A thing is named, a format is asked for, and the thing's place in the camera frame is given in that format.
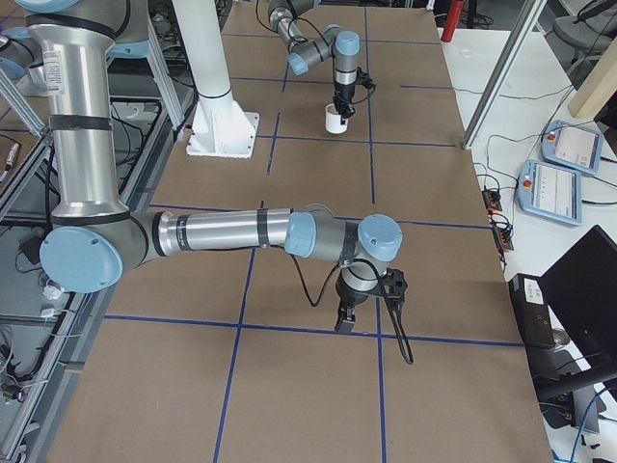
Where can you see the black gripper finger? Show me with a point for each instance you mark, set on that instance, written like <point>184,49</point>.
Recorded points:
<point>346,111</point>
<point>346,319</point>

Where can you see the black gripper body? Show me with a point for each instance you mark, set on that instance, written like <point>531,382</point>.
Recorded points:
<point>350,297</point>
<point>342,92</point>

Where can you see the orange black power strip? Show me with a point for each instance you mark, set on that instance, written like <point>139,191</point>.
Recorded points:
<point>491,198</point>

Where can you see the black computer box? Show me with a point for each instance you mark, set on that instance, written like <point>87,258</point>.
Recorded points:
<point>531,311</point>

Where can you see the far blue teach pendant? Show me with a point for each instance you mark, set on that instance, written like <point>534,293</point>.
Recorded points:
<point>573,146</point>

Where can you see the blue teach pendant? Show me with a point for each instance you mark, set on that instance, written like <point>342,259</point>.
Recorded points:
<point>550,191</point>
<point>573,146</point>

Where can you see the near blue teach pendant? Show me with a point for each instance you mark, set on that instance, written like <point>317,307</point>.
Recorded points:
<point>550,191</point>

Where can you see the black monitor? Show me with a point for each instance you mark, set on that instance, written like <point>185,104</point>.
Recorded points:
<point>580,289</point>

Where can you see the wooden beam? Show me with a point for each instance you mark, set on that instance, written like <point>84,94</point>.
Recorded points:
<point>597,88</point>

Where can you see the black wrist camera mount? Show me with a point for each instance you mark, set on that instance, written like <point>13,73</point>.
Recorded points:
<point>365,79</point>

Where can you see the white pedestal column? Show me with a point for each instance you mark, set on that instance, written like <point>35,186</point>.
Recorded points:
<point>221,128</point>

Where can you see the aluminium side frame rail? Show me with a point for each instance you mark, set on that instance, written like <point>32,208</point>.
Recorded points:
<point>44,343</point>

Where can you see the aluminium frame post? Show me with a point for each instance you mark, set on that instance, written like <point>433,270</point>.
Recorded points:
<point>523,27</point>

